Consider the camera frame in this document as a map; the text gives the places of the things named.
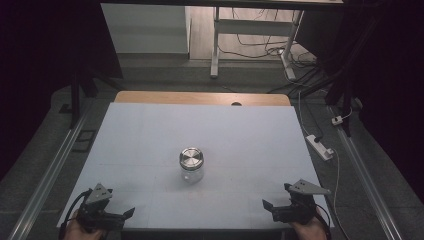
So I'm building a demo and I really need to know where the white desk frame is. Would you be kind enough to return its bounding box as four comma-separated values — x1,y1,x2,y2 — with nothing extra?
209,6,306,81

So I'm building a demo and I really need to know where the black curtain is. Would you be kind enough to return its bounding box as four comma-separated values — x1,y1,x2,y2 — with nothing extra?
295,0,424,203
0,0,124,183

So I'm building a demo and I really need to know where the tangle of black floor cables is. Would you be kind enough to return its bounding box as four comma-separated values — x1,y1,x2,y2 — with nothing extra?
218,7,323,95

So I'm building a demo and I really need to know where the white table cover sheet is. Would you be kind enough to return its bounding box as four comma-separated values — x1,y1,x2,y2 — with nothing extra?
56,101,335,230

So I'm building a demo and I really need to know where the thin white cable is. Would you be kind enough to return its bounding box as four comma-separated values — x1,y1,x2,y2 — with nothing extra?
297,89,352,240

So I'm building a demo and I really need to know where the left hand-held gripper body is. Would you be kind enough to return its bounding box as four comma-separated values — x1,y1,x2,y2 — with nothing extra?
77,182,127,232

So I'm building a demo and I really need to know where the round silver metal lid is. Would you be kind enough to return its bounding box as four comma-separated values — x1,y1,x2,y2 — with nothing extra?
178,147,205,172

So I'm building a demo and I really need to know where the person's right hand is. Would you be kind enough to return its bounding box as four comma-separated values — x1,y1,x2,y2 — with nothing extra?
289,207,330,240

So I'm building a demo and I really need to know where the white wall panel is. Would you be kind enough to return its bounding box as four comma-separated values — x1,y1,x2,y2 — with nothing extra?
100,3,192,55

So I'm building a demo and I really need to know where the person's left hand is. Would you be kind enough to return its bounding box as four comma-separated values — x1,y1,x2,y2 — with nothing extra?
62,209,105,240

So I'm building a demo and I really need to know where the black metal stand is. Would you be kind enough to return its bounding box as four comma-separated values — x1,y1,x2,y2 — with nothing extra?
289,64,365,138
59,64,125,130

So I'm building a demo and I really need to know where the white power strip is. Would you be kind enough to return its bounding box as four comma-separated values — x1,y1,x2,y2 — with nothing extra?
305,133,335,162

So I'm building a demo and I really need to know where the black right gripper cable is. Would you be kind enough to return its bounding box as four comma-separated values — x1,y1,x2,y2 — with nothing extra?
314,207,334,240

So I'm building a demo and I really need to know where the aluminium floor rail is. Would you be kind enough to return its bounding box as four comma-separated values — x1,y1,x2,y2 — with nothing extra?
7,108,91,240
327,105,405,240

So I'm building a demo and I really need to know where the black rectangular floor frame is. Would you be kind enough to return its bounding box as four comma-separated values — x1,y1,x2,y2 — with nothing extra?
71,129,98,154

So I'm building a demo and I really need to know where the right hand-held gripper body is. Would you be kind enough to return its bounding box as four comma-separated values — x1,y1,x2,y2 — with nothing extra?
272,178,333,226

